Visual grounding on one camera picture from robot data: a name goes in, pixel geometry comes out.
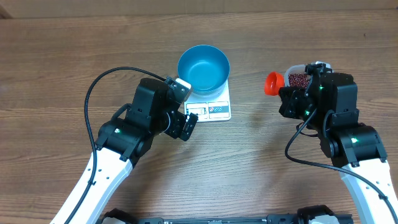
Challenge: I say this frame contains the orange measuring scoop blue handle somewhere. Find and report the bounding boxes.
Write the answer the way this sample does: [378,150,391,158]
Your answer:
[264,72,285,96]

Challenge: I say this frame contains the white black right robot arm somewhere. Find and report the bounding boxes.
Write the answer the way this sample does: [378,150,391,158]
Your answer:
[279,73,397,223]

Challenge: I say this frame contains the white digital kitchen scale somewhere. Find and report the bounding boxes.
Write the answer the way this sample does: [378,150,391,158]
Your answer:
[184,82,231,123]

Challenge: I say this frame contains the blue plastic bowl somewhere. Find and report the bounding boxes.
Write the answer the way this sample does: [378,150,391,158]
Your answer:
[177,45,231,96]

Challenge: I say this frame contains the red adzuki beans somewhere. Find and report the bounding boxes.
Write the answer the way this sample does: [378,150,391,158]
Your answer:
[288,73,310,88]

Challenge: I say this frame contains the clear plastic food container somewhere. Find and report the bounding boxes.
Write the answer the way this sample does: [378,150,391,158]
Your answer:
[283,60,333,90]

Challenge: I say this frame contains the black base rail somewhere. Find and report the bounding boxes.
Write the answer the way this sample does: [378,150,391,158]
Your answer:
[99,204,354,224]

